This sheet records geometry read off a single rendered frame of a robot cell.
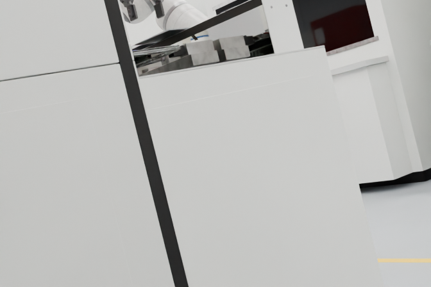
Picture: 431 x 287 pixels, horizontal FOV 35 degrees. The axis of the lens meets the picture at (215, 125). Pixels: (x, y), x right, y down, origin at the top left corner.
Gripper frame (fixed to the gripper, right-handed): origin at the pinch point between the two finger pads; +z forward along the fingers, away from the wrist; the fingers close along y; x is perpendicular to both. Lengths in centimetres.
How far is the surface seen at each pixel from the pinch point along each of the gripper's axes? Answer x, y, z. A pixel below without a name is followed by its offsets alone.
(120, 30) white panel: -75, -60, 19
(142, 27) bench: 403, 286, -80
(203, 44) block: -31.1, -8.8, 15.3
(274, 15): -50, -2, 14
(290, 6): -50, 3, 13
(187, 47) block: -31.1, -13.6, 15.4
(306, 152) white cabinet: -56, -9, 45
